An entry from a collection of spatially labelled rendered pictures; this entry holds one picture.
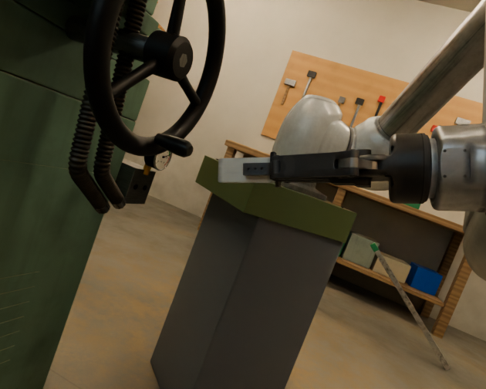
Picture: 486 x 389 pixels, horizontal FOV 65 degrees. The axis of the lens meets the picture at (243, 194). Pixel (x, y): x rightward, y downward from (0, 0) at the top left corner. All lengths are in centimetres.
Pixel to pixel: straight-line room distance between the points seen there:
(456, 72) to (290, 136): 41
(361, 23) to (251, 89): 123
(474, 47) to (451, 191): 60
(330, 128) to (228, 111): 310
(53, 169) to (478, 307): 377
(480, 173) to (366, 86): 358
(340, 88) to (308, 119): 290
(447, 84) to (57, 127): 81
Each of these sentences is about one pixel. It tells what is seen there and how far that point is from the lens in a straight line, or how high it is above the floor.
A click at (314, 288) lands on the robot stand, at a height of 45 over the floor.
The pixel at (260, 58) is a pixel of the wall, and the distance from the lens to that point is 421.
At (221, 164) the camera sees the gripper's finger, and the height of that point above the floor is 70.
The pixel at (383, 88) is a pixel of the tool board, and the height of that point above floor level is 184.
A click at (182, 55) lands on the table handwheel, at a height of 81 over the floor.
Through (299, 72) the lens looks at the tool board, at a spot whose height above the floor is 176.
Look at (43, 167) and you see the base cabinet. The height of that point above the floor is 59.
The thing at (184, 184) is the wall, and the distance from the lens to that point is 421.
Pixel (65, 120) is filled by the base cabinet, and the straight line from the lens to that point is 70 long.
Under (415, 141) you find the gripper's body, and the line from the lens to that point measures 42.
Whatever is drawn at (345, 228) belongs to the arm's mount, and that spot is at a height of 64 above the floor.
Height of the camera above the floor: 71
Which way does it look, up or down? 4 degrees down
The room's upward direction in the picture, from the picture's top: 21 degrees clockwise
